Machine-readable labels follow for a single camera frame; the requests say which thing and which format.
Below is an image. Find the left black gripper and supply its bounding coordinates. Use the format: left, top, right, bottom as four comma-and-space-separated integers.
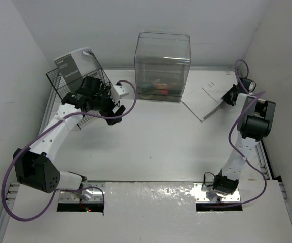
91, 87, 124, 124

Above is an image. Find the black wire mesh rack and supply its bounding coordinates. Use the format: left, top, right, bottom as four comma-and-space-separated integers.
46, 53, 111, 115

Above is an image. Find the white instruction sheet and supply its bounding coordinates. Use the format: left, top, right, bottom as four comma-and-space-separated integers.
182, 80, 232, 122

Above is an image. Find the clear plastic drawer cabinet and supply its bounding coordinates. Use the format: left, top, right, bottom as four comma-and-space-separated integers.
134, 31, 191, 103

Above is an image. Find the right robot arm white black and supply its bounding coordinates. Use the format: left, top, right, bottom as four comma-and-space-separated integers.
212, 91, 276, 196

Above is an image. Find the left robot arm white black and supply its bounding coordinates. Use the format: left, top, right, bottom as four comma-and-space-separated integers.
14, 76, 129, 193

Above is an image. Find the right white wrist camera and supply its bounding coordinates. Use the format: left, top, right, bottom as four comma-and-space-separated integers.
240, 78, 257, 93

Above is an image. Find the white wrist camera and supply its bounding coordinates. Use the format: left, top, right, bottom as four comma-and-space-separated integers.
240, 78, 257, 93
110, 85, 129, 104

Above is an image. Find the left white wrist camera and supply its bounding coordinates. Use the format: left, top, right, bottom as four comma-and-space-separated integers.
110, 85, 129, 104

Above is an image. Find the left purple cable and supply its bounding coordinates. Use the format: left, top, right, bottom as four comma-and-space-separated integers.
3, 80, 138, 222

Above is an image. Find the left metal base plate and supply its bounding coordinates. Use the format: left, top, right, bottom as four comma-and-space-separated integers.
58, 181, 105, 204

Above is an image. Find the metal base plate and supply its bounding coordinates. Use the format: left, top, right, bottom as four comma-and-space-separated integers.
58, 181, 105, 204
190, 182, 241, 204

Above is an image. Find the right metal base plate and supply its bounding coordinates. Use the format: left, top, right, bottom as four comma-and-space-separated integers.
190, 182, 241, 204

